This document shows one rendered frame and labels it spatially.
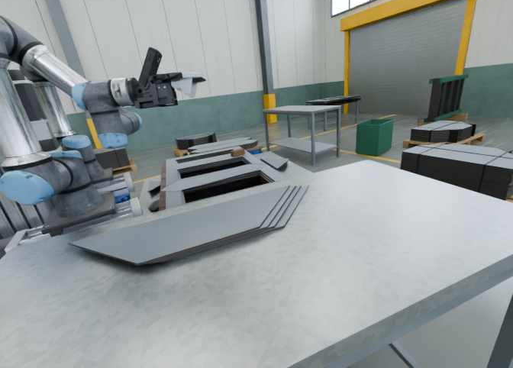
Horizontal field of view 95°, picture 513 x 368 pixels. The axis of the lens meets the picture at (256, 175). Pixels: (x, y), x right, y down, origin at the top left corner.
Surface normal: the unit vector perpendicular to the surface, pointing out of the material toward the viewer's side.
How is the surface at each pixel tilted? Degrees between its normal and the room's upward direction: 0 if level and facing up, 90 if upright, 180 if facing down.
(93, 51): 90
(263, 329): 0
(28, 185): 97
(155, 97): 82
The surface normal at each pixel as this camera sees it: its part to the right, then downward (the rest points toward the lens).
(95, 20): 0.52, 0.25
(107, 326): -0.11, -0.93
